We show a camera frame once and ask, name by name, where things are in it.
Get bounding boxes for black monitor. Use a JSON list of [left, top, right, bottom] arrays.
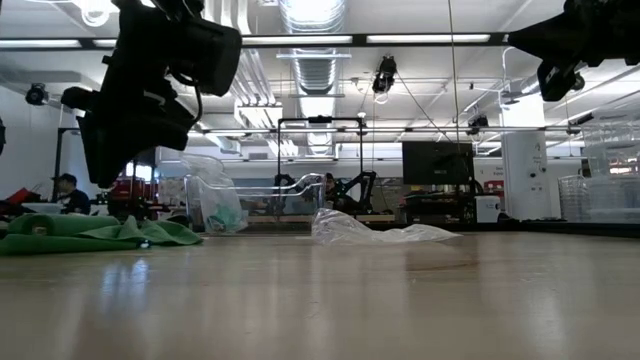
[[401, 139, 476, 186]]

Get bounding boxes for stacked clear plastic containers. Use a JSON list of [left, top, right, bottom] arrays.
[[557, 172, 640, 224]]

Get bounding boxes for clear storage box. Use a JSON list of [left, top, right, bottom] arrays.
[[582, 115, 640, 176]]

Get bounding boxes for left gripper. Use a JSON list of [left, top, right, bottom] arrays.
[[59, 13, 244, 190]]

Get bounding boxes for white box device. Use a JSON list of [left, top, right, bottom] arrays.
[[474, 194, 502, 224]]

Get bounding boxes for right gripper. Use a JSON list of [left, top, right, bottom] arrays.
[[507, 0, 640, 104]]

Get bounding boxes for red background cart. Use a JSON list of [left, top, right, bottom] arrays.
[[107, 174, 154, 221]]

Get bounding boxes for white building column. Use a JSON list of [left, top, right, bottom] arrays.
[[501, 94, 549, 221]]

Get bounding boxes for clear plastic bag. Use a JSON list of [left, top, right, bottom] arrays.
[[310, 207, 462, 246], [178, 153, 249, 235]]

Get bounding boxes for black overhead crossbar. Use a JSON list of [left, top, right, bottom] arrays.
[[0, 30, 511, 50]]

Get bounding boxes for thin hanging cable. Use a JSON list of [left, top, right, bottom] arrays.
[[446, 0, 461, 151]]

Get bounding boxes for person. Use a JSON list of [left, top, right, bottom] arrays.
[[322, 172, 347, 211], [51, 172, 92, 216]]

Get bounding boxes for green cloth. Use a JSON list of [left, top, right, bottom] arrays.
[[0, 212, 204, 258]]

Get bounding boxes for black background rig frame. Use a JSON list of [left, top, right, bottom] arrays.
[[52, 124, 84, 201], [277, 115, 365, 221]]

